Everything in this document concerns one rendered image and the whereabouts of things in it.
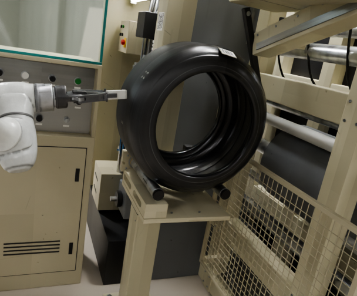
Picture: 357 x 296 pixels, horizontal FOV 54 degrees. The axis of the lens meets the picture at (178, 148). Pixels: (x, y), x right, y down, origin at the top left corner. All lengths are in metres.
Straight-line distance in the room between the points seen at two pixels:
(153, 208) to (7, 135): 0.56
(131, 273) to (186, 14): 1.27
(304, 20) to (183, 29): 0.49
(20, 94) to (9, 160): 0.21
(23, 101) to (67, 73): 0.71
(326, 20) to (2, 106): 1.06
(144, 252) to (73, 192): 0.50
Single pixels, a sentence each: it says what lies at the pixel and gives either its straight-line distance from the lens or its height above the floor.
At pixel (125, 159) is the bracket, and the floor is 0.91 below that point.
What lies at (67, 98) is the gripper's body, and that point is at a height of 1.21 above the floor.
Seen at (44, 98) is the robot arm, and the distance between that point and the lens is 1.19.
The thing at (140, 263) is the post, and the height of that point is 0.34.
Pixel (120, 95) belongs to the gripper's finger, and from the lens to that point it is 1.25.
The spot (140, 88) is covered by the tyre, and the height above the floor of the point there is 1.27.
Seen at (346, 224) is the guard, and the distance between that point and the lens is 1.22.
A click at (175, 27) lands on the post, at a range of 1.56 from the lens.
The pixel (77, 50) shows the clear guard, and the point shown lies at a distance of 1.82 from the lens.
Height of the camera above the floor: 1.43
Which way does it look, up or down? 16 degrees down
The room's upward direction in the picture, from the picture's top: 10 degrees clockwise
